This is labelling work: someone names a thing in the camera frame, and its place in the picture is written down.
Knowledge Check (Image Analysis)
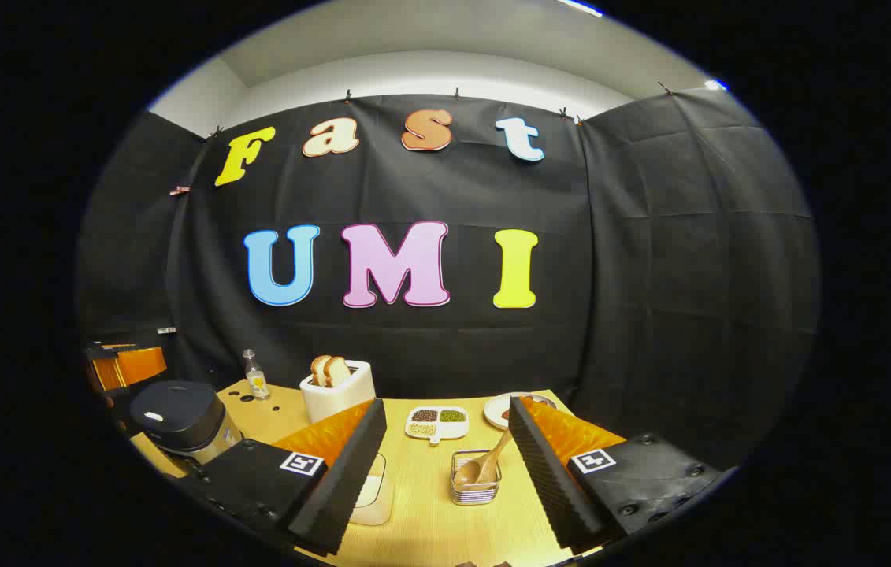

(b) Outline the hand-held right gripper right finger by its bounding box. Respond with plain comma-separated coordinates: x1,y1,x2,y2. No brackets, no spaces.
508,395,731,554

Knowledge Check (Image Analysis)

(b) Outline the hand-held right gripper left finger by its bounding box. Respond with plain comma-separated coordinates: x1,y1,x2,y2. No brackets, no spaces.
177,398,388,557

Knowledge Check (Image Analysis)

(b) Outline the white rice box clear lid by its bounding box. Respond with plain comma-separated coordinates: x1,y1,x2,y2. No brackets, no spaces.
349,453,395,527

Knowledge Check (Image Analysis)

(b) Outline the wooden spoon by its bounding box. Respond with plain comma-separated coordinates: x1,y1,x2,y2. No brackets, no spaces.
453,429,514,486

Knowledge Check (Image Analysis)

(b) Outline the dark grey rice cooker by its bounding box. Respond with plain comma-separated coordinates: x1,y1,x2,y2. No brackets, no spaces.
128,380,243,465

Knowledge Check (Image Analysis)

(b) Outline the wire chopstick holder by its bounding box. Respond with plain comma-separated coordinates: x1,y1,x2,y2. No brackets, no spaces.
451,450,503,506

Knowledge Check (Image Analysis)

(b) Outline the white toaster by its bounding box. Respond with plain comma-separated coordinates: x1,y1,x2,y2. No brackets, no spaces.
299,359,377,424

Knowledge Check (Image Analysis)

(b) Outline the white round plate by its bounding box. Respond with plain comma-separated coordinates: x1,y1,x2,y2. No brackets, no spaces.
484,391,558,431

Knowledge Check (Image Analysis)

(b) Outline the white divided dish of beans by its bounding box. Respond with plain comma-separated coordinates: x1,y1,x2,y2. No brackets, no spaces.
404,406,470,446

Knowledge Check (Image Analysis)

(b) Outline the small glass bottle yellow label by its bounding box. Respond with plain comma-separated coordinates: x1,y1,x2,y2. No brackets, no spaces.
243,350,271,401

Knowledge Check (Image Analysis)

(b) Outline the black backdrop cloth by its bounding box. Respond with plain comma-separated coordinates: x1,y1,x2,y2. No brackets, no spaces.
75,85,820,473

